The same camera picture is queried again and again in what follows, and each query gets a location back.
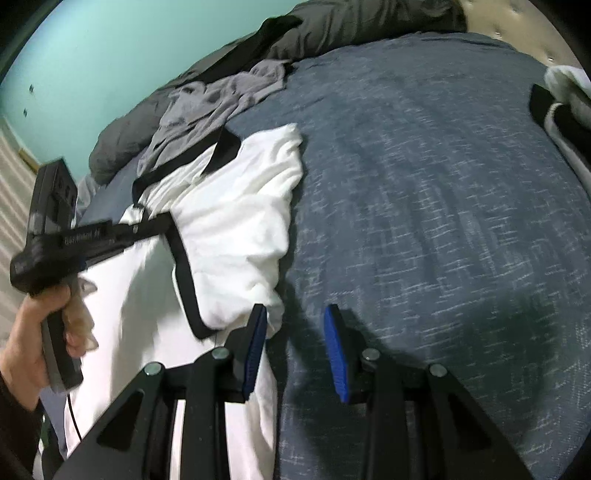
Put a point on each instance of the cream tufted headboard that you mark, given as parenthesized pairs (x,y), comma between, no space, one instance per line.
(517,23)

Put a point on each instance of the dark grey duvet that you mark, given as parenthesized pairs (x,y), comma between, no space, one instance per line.
(351,23)

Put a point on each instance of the black cloth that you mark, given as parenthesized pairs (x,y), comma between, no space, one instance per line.
(277,32)

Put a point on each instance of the person's left hand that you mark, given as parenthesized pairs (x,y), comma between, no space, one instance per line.
(23,346)

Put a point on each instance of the crumpled grey shirt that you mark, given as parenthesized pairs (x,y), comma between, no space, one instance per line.
(207,106)

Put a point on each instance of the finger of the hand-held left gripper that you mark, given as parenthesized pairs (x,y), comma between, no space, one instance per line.
(129,233)

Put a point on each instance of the person's left forearm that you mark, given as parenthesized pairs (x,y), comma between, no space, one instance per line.
(14,424)

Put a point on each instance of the stack of folded clothes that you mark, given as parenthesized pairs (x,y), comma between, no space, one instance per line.
(561,124)

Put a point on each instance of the blue patterned bed cover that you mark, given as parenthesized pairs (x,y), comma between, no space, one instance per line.
(415,207)

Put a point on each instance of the light grey sheet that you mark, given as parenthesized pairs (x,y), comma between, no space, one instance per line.
(87,191)

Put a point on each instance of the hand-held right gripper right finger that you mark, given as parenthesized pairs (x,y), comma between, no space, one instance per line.
(337,355)

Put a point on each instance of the white polo shirt black trim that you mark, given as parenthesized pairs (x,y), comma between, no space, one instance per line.
(231,217)

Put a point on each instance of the light grey folded garment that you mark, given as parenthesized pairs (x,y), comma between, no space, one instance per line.
(570,83)

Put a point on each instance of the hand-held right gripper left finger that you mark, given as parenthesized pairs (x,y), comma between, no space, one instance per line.
(256,350)

